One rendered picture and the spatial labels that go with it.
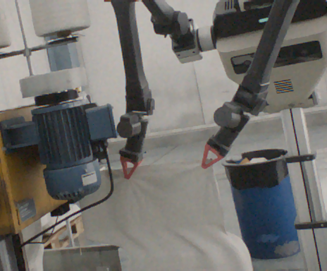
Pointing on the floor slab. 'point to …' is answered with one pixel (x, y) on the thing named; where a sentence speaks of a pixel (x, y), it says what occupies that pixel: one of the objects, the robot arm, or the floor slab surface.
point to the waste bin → (263, 202)
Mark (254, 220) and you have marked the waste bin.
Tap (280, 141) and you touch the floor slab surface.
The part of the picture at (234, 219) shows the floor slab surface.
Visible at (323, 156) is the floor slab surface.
